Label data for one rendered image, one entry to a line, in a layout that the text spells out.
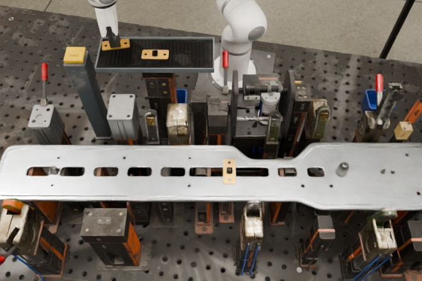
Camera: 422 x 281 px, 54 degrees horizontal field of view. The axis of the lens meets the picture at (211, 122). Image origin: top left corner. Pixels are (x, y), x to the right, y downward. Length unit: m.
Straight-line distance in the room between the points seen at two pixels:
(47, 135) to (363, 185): 0.99
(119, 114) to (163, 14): 2.03
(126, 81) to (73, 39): 0.39
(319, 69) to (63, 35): 1.23
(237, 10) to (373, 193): 0.72
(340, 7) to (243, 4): 2.03
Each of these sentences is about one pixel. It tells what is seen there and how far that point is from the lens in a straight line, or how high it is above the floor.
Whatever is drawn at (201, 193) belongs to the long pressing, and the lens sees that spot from 1.25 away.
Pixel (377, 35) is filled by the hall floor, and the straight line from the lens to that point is 3.29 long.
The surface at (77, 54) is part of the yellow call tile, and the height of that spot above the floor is 1.16.
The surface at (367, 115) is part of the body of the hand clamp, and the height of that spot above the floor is 1.05.
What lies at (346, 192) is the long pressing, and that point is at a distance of 1.31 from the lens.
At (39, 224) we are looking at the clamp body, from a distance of 1.35.
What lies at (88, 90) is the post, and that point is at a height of 1.01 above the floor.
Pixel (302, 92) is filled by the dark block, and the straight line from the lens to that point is 1.32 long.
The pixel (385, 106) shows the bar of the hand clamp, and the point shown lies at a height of 1.13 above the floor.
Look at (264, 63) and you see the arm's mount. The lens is 1.84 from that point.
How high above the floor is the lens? 2.14
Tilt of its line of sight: 56 degrees down
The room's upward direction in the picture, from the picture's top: straight up
